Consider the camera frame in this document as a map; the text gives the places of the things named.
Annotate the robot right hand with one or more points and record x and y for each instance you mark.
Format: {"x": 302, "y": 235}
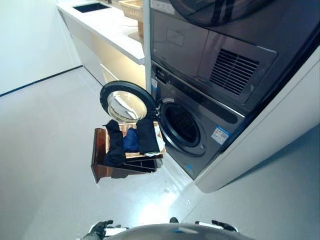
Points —
{"x": 223, "y": 226}

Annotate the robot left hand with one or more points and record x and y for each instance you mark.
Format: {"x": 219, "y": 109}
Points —
{"x": 96, "y": 230}

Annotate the grey front-load washing machine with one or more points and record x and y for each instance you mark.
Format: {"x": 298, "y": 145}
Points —
{"x": 215, "y": 117}

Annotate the round washing machine door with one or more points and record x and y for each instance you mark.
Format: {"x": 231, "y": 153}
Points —
{"x": 124, "y": 103}

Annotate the robot grey torso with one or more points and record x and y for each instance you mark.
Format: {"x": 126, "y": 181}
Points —
{"x": 172, "y": 232}

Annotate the brown wooden laundry basket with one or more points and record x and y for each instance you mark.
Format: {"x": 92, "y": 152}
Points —
{"x": 100, "y": 152}

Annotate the long black garment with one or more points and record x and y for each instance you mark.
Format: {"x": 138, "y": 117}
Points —
{"x": 115, "y": 147}

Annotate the blue energy label sticker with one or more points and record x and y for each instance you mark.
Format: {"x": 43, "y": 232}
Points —
{"x": 220, "y": 134}

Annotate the blue garment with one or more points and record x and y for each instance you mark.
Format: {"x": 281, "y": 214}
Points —
{"x": 130, "y": 142}

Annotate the white cabinet housing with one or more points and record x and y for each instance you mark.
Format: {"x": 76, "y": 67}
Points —
{"x": 262, "y": 140}

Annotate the wide black garment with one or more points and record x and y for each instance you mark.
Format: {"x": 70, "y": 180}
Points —
{"x": 147, "y": 137}

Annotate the grey stacked dryer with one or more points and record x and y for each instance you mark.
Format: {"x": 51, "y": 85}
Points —
{"x": 200, "y": 50}

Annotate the white counter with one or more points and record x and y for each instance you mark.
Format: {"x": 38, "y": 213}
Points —
{"x": 107, "y": 27}

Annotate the woven basket on counter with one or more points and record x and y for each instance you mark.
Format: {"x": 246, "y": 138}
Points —
{"x": 132, "y": 10}

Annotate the black recessed sink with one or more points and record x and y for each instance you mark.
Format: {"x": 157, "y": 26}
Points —
{"x": 91, "y": 7}

